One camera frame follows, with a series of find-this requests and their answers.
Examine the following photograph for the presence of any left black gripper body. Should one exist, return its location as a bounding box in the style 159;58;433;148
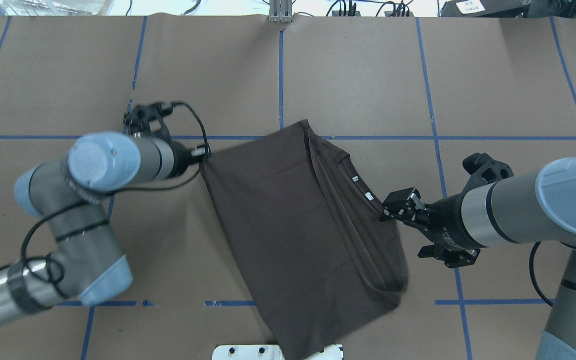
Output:
170;141;201;178

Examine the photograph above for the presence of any clear plastic bag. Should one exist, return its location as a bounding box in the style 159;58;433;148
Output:
0;0;114;16

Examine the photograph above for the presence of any black orange connector strip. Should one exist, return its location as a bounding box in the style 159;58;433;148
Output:
326;0;414;18

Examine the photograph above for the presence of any white pedestal column base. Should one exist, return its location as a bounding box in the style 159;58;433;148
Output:
212;344;344;360

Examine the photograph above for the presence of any dark brown t-shirt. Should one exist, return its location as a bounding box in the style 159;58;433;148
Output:
202;120;409;360

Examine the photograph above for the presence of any black box with label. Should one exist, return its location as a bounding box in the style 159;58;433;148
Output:
439;0;531;18

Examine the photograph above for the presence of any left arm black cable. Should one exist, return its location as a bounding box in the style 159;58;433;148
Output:
20;101;211;296

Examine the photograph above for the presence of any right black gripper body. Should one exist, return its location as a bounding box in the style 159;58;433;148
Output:
413;194;468;256

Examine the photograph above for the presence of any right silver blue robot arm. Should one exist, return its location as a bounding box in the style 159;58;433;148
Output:
380;152;576;360

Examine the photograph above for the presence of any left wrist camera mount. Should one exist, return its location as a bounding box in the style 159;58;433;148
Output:
123;102;173;144

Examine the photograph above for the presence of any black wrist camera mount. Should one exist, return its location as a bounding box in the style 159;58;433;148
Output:
462;152;514;194

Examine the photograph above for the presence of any aluminium frame post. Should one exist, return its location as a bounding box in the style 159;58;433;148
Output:
266;0;294;23

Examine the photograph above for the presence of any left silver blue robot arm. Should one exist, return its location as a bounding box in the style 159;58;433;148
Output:
0;131;210;327

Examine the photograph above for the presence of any brown paper table cover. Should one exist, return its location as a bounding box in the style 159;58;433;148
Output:
0;13;576;360

